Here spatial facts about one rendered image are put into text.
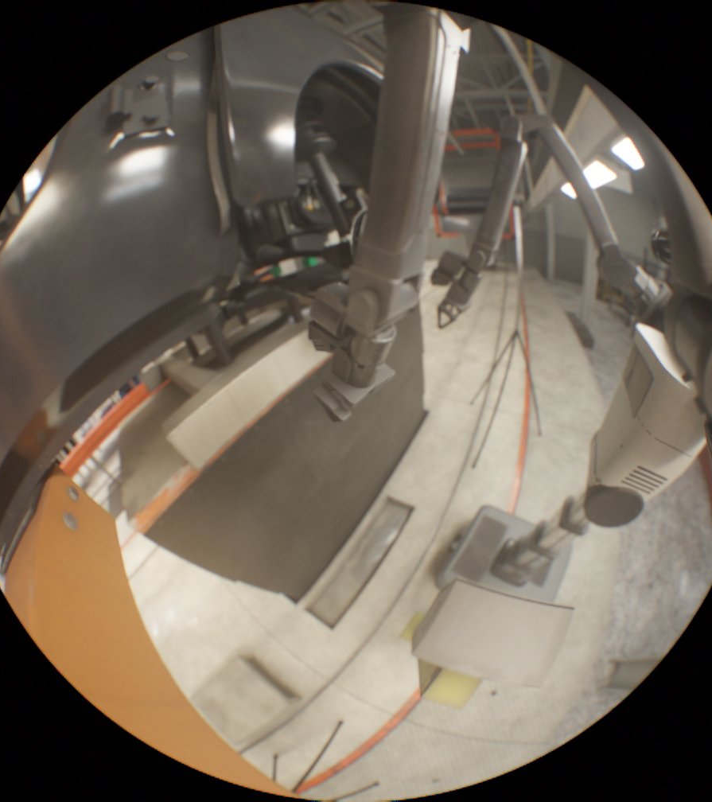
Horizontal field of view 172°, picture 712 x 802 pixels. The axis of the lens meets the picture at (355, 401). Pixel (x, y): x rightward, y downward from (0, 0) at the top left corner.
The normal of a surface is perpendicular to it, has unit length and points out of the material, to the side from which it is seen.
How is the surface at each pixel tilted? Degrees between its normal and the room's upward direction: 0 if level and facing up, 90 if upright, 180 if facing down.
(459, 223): 90
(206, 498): 90
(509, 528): 0
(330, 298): 90
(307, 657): 0
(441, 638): 0
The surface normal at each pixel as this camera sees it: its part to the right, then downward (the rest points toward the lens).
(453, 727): -0.21, -0.77
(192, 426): 0.81, 0.22
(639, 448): -0.95, 0.30
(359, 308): -0.66, 0.57
